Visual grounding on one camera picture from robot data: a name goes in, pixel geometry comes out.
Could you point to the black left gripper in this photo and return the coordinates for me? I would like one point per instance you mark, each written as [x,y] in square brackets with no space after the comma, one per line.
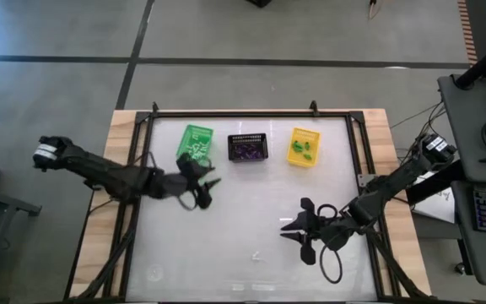
[179,179]

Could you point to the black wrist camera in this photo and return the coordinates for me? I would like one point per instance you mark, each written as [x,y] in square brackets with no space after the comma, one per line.
[204,198]
[308,253]

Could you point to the white paper sheet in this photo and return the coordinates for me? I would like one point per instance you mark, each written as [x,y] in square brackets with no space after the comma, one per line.
[437,207]

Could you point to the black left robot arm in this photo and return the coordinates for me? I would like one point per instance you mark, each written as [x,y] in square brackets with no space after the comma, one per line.
[108,175]

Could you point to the black frame clamp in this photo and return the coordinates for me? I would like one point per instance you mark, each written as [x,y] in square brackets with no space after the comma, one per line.
[155,107]
[314,107]

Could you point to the grey metal bracket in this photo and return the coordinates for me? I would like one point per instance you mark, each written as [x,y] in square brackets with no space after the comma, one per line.
[364,179]

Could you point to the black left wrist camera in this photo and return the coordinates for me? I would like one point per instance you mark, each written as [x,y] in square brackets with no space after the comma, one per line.
[204,198]

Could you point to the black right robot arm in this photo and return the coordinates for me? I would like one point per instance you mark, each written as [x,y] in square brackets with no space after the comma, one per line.
[395,181]

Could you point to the black pole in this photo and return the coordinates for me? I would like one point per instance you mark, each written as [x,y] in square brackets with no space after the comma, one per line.
[479,67]

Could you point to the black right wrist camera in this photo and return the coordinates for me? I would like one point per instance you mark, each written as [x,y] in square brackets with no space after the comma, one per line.
[308,253]

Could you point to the green plastic basket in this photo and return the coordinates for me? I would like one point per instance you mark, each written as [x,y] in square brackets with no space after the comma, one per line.
[192,133]

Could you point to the black table frame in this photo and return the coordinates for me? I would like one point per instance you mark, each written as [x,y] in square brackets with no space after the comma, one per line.
[247,114]

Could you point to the grey keyboard shelf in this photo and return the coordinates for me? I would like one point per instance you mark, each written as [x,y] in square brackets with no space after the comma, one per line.
[466,253]

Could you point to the black caster wheel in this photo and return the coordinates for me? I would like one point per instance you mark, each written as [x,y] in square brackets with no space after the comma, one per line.
[460,268]

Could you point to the black plastic basket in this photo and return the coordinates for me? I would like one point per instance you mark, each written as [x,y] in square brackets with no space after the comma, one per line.
[264,141]

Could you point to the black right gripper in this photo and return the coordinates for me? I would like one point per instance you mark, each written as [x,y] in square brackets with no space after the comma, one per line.
[331,232]

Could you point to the grey desk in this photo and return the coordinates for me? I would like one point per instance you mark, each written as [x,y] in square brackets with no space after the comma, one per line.
[466,126]

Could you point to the black desk brace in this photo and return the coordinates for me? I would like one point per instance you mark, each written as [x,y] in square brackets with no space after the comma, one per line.
[437,183]

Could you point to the yellow plastic basket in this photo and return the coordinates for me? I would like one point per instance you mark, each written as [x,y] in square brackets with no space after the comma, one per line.
[314,139]

